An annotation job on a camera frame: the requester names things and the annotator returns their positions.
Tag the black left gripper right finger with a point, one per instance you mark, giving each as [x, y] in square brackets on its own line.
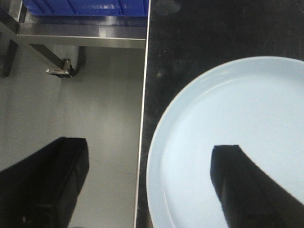
[249, 197]

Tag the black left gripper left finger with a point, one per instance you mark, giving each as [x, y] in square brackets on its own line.
[41, 190]

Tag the light blue plate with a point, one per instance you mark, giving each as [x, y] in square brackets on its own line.
[256, 103]

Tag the blue plastic bin left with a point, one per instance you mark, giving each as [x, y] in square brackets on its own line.
[128, 8]

